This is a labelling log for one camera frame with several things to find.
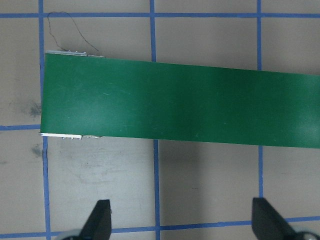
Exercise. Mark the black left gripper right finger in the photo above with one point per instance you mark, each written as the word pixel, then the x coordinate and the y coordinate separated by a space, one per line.
pixel 268 224

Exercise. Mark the green conveyor belt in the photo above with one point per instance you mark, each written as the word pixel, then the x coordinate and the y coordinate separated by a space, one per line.
pixel 105 97

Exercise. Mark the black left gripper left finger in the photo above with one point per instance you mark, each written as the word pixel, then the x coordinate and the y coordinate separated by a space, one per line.
pixel 99 223

